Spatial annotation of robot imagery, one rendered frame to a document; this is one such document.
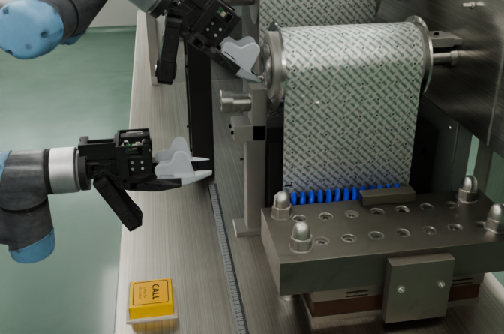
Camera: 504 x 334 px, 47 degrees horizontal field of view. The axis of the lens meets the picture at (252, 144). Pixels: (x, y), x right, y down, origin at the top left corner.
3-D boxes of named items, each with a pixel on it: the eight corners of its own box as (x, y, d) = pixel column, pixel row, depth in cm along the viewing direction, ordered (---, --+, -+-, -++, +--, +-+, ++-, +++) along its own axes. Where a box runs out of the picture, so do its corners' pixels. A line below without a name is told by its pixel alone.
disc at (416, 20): (391, 79, 114) (401, 4, 106) (393, 79, 114) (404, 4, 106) (421, 114, 101) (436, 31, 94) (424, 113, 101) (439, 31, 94)
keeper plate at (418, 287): (380, 315, 93) (386, 257, 88) (439, 308, 94) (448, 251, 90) (386, 326, 91) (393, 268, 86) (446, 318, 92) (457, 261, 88)
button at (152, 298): (130, 293, 100) (129, 281, 99) (172, 288, 101) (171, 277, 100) (130, 320, 94) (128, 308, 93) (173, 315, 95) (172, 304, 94)
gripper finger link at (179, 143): (208, 136, 99) (154, 143, 97) (210, 167, 102) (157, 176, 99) (204, 130, 102) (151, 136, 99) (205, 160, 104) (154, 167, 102)
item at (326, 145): (282, 201, 105) (283, 104, 97) (406, 190, 108) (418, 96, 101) (283, 202, 105) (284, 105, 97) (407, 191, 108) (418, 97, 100)
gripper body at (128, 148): (153, 145, 92) (73, 151, 90) (157, 193, 96) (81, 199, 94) (152, 126, 99) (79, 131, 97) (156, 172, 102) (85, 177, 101)
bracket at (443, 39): (417, 40, 105) (418, 29, 104) (447, 38, 106) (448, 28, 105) (429, 47, 101) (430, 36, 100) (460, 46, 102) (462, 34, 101)
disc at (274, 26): (265, 86, 110) (267, 10, 103) (268, 86, 110) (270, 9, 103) (280, 123, 98) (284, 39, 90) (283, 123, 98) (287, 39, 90)
